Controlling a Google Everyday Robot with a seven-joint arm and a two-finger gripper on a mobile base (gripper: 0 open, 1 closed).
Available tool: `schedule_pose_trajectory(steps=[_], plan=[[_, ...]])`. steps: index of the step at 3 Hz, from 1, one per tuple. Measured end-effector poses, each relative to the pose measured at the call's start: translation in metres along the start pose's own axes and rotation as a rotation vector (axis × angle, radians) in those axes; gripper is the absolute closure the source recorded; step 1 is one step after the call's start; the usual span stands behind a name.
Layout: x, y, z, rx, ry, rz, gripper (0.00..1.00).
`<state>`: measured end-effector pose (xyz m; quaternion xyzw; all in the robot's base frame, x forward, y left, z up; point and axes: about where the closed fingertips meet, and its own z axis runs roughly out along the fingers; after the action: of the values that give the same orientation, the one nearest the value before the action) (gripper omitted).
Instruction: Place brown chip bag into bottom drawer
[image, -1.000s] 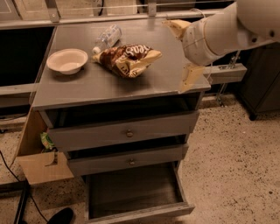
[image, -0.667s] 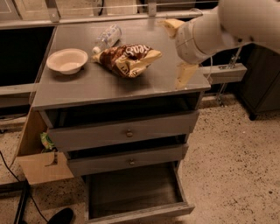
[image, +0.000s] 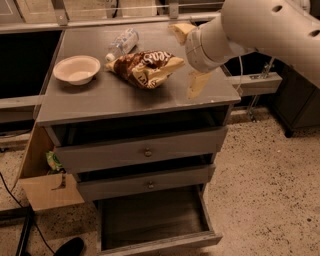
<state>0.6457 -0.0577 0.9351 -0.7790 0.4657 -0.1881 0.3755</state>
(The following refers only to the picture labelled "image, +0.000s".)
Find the brown chip bag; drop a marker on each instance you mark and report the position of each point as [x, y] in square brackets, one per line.
[147, 69]

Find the grey middle drawer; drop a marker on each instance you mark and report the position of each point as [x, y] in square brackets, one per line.
[145, 182]

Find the white paper bowl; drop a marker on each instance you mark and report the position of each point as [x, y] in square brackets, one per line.
[77, 70]

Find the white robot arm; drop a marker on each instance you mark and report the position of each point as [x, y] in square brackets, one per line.
[277, 28]

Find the brown cardboard box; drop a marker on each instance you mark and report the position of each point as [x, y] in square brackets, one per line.
[43, 190]

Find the grey bottom drawer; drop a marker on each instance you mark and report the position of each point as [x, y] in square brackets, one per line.
[156, 222]

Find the grey wooden rail beam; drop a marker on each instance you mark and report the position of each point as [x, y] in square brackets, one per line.
[246, 86]

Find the clear plastic water bottle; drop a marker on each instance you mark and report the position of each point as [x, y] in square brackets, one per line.
[122, 44]

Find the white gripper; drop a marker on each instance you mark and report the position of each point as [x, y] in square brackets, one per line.
[195, 50]

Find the grey drawer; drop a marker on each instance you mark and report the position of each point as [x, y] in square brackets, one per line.
[145, 182]
[105, 155]
[156, 222]

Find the grey top drawer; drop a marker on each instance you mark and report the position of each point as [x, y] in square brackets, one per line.
[105, 155]

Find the green snack bag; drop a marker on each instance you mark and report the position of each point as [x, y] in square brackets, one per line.
[53, 162]

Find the metal diagonal rod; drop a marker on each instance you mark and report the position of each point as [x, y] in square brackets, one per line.
[261, 78]

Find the dark side cabinet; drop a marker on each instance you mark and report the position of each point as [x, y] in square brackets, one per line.
[296, 103]

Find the black shoe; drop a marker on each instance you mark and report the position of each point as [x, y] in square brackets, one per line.
[73, 247]

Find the grey drawer cabinet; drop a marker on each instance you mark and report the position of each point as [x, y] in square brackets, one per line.
[109, 109]

